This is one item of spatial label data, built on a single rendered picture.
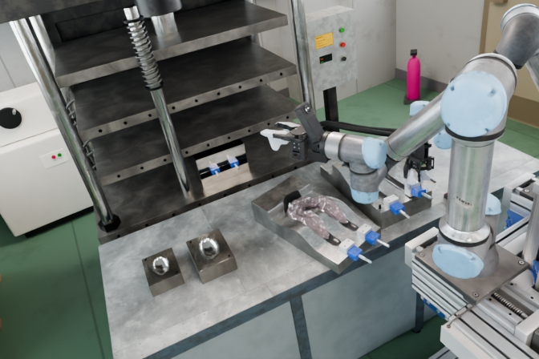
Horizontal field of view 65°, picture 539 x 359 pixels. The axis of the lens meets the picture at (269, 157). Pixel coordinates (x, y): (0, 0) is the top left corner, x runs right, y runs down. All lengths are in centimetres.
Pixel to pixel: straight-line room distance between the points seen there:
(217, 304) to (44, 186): 238
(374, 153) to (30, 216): 319
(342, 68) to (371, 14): 246
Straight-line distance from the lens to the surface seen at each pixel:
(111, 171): 219
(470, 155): 100
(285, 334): 192
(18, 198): 381
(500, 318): 138
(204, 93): 211
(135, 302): 181
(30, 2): 185
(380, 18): 500
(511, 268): 143
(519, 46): 147
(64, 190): 381
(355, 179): 116
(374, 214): 185
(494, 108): 92
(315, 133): 117
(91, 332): 296
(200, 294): 173
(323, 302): 190
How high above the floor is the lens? 204
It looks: 31 degrees down
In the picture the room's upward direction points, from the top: 10 degrees counter-clockwise
